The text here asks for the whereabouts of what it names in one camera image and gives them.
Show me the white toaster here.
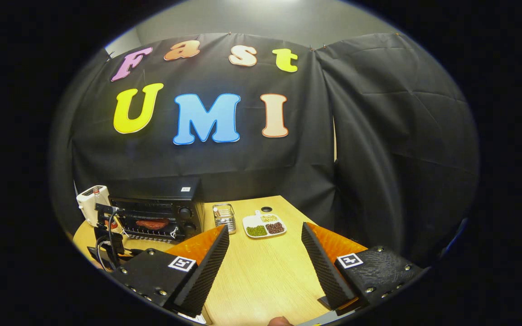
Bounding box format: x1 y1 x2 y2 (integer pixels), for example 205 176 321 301
76 185 110 227

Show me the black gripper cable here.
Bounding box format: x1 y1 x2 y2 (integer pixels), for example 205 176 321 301
96 206 128 271

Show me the black electric oven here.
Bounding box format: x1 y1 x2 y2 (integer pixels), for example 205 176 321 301
107 177 206 245

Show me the white divided plate of beans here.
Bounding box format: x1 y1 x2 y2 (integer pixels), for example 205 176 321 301
242 210 287 239

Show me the small white tray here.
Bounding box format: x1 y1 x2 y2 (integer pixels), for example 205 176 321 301
177 310 208 325

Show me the red meat piece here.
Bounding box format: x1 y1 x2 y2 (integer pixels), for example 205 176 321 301
135 218 170 230

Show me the metal wire holder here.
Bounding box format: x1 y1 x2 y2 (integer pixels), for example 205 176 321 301
213 203 237 235

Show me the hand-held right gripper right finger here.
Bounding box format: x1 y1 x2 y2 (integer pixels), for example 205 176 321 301
301 222 425 311

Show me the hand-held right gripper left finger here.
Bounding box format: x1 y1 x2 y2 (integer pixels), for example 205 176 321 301
109 225 230 317

